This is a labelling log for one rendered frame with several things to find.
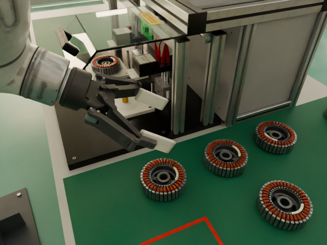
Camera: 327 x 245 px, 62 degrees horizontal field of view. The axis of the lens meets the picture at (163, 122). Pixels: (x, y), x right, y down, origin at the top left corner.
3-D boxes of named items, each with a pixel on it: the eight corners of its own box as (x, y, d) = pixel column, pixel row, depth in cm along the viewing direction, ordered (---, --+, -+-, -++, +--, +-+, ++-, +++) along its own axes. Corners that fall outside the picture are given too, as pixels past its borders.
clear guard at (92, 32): (74, 81, 57) (67, 55, 53) (58, 40, 74) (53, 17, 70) (208, 54, 67) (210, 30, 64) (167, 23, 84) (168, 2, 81)
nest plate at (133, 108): (109, 123, 84) (109, 119, 83) (98, 97, 94) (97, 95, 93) (154, 111, 88) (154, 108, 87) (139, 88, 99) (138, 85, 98)
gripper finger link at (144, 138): (131, 131, 47) (131, 143, 45) (156, 140, 49) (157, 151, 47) (127, 136, 48) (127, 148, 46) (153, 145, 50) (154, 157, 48)
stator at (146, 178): (141, 204, 64) (140, 194, 61) (140, 167, 72) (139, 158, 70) (189, 201, 64) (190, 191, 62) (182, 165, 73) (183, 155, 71)
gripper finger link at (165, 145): (141, 128, 48) (141, 131, 47) (175, 140, 51) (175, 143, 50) (134, 139, 50) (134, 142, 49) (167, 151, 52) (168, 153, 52)
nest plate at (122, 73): (92, 84, 101) (91, 82, 100) (84, 67, 111) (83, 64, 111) (131, 76, 105) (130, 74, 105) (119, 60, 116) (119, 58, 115)
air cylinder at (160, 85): (162, 101, 92) (162, 88, 89) (154, 91, 98) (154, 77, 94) (176, 98, 94) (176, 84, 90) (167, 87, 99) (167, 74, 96)
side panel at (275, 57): (227, 127, 85) (247, 25, 65) (222, 122, 87) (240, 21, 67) (295, 106, 94) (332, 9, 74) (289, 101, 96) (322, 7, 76)
